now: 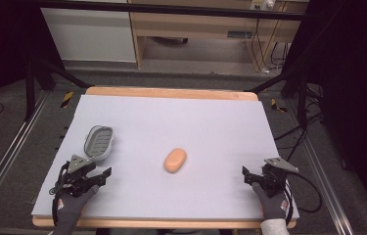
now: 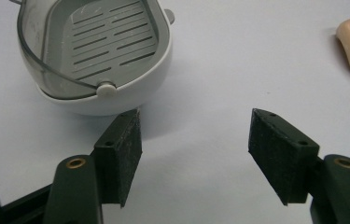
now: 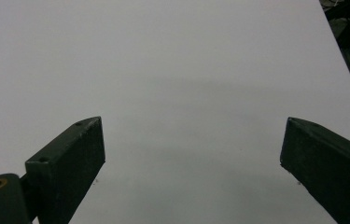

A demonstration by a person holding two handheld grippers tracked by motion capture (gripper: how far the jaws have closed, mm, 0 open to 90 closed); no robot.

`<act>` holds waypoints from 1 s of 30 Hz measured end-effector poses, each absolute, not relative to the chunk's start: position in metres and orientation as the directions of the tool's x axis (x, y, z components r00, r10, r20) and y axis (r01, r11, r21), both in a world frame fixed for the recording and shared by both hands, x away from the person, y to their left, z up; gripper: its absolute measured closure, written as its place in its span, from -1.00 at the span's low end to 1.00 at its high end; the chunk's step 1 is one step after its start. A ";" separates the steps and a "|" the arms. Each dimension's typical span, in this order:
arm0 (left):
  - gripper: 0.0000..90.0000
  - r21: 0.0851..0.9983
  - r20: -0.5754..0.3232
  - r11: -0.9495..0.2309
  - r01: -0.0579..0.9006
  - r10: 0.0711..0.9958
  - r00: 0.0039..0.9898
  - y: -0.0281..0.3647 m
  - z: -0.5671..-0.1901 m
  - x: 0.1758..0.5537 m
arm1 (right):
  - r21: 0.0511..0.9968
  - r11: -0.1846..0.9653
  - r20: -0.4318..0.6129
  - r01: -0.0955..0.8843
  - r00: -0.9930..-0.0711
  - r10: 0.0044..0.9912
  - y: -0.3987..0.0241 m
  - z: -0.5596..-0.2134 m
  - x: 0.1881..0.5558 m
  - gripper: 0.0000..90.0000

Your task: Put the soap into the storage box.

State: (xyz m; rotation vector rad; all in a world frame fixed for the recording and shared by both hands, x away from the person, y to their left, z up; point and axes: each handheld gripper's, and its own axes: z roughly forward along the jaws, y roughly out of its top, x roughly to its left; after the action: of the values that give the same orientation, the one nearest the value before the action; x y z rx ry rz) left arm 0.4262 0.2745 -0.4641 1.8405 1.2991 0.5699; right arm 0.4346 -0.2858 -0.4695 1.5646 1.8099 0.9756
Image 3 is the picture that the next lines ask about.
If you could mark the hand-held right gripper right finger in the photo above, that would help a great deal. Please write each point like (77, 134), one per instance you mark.
(328, 161)

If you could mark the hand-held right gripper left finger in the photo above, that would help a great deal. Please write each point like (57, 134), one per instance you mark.
(67, 161)

